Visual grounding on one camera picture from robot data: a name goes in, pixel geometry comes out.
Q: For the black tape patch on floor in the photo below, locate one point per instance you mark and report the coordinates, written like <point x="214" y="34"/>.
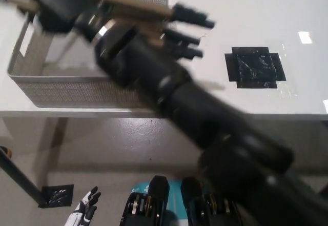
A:
<point x="57" y="195"/>

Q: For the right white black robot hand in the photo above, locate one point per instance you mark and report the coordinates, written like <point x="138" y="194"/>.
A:
<point x="61" y="5"/>

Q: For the black metal frame leg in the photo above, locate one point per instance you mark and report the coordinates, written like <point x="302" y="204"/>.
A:
<point x="18" y="172"/>

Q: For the grey perforated plastic basket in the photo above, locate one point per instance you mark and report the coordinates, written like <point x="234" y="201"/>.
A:
<point x="77" y="92"/>

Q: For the bronze and black camera tripod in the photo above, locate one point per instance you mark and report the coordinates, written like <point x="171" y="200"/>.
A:
<point x="143" y="9"/>

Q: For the black ribbed robot block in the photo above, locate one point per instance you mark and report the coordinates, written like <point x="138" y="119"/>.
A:
<point x="143" y="205"/>
<point x="194" y="197"/>

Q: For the black tape patch on table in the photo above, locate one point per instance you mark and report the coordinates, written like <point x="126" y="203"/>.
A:
<point x="256" y="67"/>

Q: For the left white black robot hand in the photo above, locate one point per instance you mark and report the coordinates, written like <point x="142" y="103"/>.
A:
<point x="85" y="208"/>

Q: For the right black ribbed robot block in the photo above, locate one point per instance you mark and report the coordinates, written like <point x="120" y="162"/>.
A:
<point x="194" y="197"/>

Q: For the left black ribbed robot block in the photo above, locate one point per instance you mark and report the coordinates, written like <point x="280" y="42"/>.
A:
<point x="143" y="205"/>

